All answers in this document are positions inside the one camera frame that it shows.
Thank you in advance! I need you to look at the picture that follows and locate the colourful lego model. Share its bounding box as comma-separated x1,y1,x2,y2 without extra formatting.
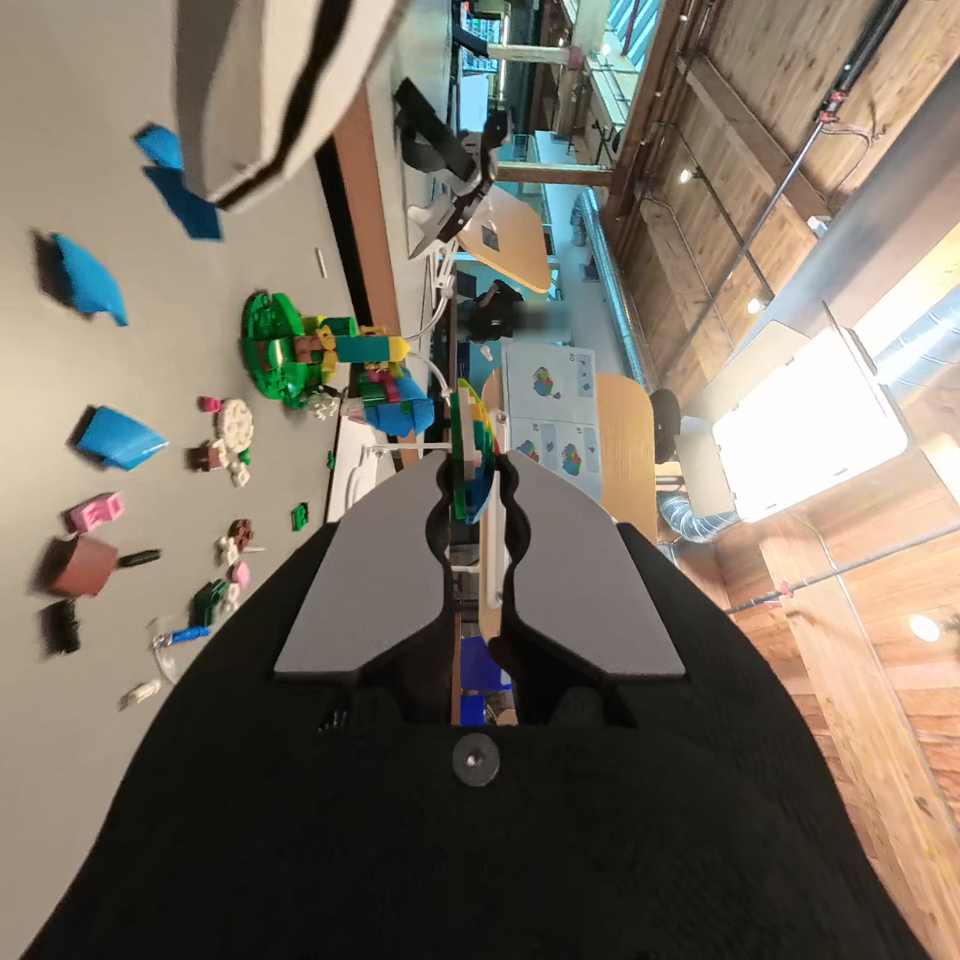
240,288,459,442

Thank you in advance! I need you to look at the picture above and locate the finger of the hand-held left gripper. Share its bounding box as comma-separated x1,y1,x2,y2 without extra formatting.
288,0,410,162
174,0,354,213

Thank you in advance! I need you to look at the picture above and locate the round wooden table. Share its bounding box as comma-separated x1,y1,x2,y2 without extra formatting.
456,183,554,295

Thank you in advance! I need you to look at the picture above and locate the black lego brick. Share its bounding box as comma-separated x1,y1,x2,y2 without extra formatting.
41,600,82,655

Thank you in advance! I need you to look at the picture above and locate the idle hand-held gripper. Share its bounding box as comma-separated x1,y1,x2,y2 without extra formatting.
393,75,513,261

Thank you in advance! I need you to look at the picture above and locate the brown lego brick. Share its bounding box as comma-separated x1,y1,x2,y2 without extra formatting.
41,534,120,599

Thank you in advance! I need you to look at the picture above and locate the ceiling sprinkler pipe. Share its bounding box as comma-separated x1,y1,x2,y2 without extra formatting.
723,519,960,618
671,0,912,363

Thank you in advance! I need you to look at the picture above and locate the cluster of small lego pieces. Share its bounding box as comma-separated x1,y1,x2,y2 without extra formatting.
183,438,267,650

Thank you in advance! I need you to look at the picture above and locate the white round lego plate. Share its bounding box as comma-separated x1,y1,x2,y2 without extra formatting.
213,397,256,451

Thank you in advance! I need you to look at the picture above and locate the wooden board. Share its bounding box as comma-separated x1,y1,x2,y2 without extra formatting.
480,371,659,646

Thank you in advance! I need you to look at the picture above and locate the pink lego brick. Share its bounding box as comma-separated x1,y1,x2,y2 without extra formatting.
66,491,126,535

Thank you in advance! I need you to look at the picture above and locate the transparent lego piece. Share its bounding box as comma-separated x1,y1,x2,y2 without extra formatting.
148,615,213,682

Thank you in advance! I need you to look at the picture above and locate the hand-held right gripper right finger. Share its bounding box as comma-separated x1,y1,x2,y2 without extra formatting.
501,450,687,684

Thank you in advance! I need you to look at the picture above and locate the flexible silver duct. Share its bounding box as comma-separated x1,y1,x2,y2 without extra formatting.
656,491,740,546

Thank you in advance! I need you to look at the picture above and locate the lego instruction booklet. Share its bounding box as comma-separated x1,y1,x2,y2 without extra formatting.
501,343,606,505

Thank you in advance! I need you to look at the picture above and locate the blue storage bin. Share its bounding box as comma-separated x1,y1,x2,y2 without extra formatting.
459,636,517,727

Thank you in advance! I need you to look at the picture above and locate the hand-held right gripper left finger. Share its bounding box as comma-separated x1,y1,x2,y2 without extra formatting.
273,450,455,684

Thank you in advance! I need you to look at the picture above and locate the bright light panel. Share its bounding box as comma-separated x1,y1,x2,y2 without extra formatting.
675,303,925,526

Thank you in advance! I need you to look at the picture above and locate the multicoloured lego plate assembly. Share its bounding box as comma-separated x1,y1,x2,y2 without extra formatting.
448,378,502,525

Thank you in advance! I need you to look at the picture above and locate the silver ventilation duct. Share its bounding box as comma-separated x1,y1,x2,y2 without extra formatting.
573,187,658,391

